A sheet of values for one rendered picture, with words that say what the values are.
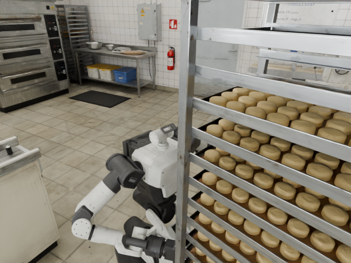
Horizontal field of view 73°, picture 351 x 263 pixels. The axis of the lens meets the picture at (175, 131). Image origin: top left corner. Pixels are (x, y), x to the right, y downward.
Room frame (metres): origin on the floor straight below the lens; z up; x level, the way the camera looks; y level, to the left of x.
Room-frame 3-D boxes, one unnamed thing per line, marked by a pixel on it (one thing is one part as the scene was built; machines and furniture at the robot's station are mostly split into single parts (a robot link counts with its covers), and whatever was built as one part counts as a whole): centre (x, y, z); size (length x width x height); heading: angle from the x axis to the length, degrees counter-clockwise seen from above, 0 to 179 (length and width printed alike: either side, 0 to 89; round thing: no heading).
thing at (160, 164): (1.06, 0.11, 0.98); 0.34 x 0.30 x 0.36; 136
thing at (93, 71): (5.97, 1.98, 0.36); 0.47 x 0.39 x 0.26; 151
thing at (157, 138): (1.01, 0.07, 1.18); 0.10 x 0.07 x 0.09; 136
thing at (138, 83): (5.72, 1.49, 0.49); 1.90 x 0.72 x 0.98; 63
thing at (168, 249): (0.70, 0.03, 0.78); 0.12 x 0.10 x 0.13; 76
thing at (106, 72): (5.78, 1.62, 0.36); 0.47 x 0.38 x 0.26; 153
